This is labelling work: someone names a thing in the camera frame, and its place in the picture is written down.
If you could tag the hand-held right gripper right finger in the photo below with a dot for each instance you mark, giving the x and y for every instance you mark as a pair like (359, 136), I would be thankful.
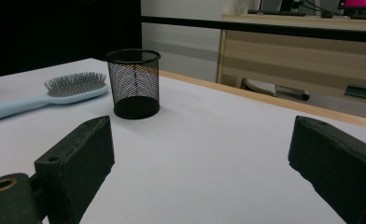
(343, 168)

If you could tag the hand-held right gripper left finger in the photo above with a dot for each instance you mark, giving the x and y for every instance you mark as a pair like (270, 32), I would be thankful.
(78, 161)

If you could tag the black mesh pen holder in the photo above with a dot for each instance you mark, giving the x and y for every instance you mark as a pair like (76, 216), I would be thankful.
(136, 109)

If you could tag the light blue hairbrush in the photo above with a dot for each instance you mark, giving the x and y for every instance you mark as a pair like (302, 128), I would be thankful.
(16, 107)

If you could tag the dark rectangular desk plate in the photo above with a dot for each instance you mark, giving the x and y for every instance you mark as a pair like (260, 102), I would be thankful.
(363, 92)

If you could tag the wooden desk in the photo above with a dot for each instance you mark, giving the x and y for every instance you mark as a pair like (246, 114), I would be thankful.
(296, 56)

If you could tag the black curtain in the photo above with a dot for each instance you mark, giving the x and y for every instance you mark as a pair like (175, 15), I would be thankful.
(47, 31)

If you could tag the white cabinet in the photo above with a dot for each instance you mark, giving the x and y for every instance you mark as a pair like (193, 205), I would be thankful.
(178, 34)

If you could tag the monitor with pink screen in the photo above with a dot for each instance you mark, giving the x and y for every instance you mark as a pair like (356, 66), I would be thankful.
(358, 3)

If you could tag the dark keyboard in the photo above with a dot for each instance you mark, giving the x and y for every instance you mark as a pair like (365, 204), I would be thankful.
(274, 13)

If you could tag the black horizontal frame bar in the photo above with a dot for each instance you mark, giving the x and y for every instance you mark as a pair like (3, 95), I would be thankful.
(265, 28)

